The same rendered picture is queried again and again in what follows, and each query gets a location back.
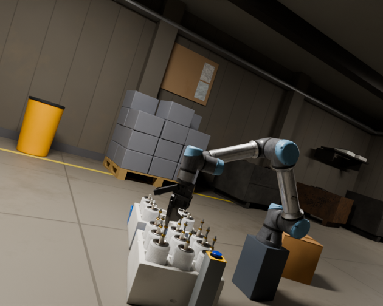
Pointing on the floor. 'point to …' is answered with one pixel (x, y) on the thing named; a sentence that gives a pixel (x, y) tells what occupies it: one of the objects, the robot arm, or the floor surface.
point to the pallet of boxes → (152, 139)
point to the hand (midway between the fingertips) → (166, 221)
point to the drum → (39, 126)
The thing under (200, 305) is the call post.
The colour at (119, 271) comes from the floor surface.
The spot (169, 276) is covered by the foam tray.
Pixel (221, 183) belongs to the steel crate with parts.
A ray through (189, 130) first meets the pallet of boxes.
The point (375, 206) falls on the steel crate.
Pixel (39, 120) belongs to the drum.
